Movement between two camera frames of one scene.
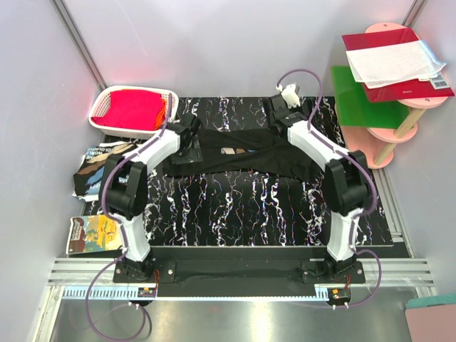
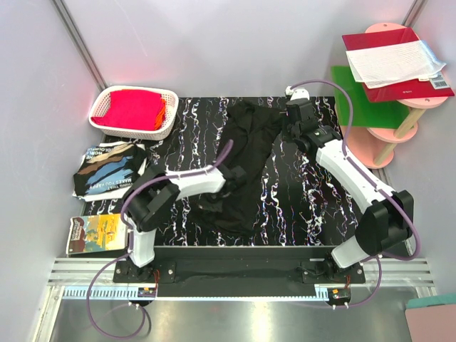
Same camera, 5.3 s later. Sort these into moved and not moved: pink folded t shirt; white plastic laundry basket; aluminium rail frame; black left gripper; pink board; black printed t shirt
Moved: black left gripper; black printed t shirt
Not moved: pink folded t shirt; pink board; aluminium rail frame; white plastic laundry basket
